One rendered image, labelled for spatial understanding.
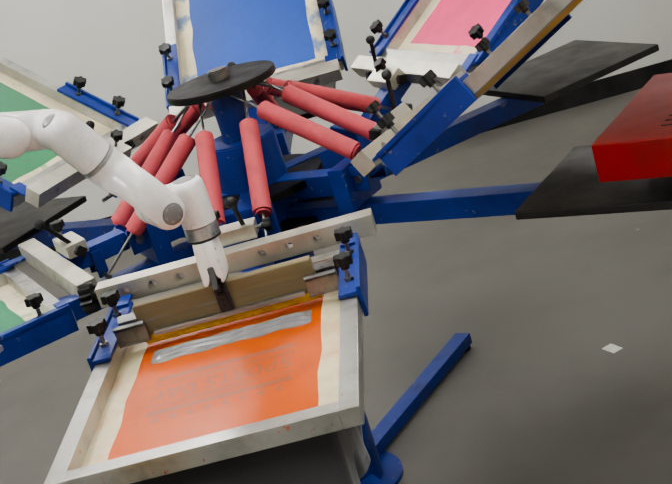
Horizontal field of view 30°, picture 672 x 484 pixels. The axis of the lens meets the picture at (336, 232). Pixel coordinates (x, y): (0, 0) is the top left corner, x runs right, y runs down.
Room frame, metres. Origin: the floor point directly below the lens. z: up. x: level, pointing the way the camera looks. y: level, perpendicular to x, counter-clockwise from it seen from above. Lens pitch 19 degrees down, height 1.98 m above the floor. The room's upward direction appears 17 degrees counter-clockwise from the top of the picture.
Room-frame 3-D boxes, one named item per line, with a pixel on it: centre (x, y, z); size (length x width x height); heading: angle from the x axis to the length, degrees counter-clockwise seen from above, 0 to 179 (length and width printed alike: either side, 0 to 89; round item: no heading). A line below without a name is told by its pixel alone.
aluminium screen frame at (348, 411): (2.37, 0.30, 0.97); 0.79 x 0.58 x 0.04; 174
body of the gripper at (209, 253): (2.57, 0.27, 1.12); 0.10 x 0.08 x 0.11; 174
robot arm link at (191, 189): (2.57, 0.31, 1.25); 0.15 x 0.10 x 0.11; 115
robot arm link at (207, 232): (2.58, 0.27, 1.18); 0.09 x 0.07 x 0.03; 174
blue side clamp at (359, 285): (2.58, -0.01, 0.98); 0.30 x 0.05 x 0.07; 174
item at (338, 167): (3.42, 0.18, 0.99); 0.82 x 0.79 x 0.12; 174
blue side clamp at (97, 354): (2.64, 0.55, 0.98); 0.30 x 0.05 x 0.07; 174
